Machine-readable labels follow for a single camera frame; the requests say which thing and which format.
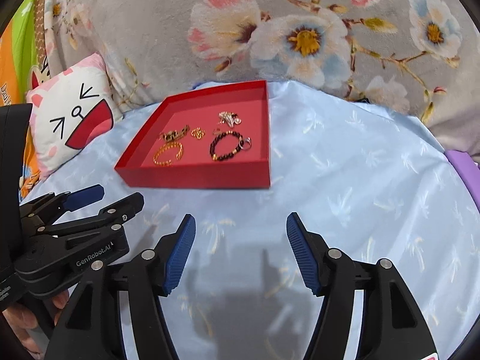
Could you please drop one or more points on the person left hand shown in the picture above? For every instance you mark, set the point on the person left hand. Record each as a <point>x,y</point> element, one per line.
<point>21,320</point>

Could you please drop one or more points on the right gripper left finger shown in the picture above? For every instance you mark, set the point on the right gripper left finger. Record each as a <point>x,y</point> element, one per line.
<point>91,325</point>

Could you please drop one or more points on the colourful cartoon fabric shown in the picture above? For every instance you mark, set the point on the colourful cartoon fabric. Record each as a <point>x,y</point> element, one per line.
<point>23,58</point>

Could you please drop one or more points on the white cat face pillow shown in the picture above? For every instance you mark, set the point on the white cat face pillow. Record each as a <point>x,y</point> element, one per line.
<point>69,111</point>

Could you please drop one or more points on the red cardboard tray box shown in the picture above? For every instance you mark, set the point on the red cardboard tray box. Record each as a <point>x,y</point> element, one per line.
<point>236,159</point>

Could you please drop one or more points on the light blue palm bedsheet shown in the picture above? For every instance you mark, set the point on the light blue palm bedsheet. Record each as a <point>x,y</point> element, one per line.
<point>374,183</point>

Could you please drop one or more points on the purple mat edge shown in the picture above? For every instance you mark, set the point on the purple mat edge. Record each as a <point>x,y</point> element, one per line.
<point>468,171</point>

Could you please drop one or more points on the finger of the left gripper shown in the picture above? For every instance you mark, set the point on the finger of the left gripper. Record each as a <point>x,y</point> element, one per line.
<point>48,208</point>
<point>118,212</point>

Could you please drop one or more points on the gold woven cuff bangle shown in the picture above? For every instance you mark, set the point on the gold woven cuff bangle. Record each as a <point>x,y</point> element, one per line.
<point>168,154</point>

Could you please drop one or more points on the grey floral fleece blanket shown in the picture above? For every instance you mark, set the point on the grey floral fleece blanket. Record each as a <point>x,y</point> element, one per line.
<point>416,57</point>

